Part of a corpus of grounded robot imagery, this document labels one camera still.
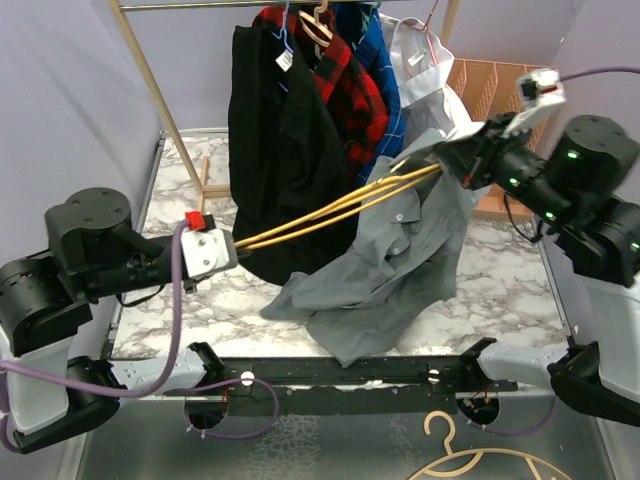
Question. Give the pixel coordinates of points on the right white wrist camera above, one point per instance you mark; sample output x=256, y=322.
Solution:
x=541, y=95

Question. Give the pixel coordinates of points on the beige hanger in foreground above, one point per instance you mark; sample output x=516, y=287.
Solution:
x=475, y=455

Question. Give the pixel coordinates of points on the red black plaid shirt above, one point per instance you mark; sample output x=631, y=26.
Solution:
x=352, y=98

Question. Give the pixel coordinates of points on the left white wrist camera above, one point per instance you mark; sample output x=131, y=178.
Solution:
x=207, y=253

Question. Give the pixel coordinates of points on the pink wire hanger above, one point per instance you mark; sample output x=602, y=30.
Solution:
x=425, y=28

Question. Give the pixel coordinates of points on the black hanging shirt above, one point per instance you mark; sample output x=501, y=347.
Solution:
x=285, y=156

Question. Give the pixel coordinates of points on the beige wooden hanger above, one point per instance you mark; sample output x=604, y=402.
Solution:
x=314, y=28

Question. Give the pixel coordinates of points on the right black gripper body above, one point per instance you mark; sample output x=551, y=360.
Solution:
x=488, y=147

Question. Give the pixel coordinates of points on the white hanging shirt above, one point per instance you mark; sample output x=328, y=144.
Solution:
x=426, y=99

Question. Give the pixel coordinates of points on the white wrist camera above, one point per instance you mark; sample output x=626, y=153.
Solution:
x=541, y=95
x=207, y=253

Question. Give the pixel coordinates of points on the blue wire hanger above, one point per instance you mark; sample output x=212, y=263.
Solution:
x=284, y=30

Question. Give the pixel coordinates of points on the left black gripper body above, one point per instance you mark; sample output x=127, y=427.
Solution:
x=151, y=265

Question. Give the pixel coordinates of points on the yellow wire hanger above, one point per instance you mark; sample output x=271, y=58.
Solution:
x=347, y=206

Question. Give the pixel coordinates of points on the grey button shirt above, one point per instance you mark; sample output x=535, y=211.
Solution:
x=404, y=258

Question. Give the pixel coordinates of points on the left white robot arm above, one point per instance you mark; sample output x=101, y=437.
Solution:
x=93, y=252

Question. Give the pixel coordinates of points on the blue plaid shirt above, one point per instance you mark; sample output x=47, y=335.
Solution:
x=359, y=25

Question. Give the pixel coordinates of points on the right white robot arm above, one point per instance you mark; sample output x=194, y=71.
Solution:
x=572, y=192

